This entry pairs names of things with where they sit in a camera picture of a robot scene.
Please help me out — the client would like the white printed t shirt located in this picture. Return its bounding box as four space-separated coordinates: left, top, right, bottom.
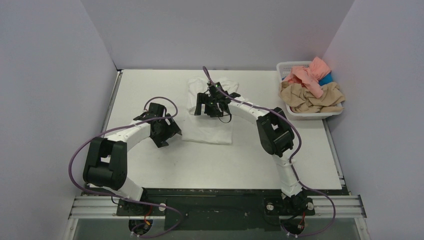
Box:
182 77 233 145

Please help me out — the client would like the beige t shirt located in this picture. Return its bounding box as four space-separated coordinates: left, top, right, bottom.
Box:
279 81 346 114

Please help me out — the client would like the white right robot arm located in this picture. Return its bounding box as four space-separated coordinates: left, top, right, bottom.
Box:
194 82 303 215

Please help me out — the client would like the blue t shirt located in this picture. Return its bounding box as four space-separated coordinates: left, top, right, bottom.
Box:
318 72 333 86

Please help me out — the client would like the white plastic laundry basket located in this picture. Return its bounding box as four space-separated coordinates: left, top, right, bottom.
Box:
276 57 346 120

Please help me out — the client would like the pink t shirt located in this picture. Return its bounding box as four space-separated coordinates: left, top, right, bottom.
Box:
282 57 331 98

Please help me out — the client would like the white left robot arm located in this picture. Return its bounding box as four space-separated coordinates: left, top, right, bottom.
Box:
82 102 182 215

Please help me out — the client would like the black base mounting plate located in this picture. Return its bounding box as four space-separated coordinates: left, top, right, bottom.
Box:
108 188 347 236

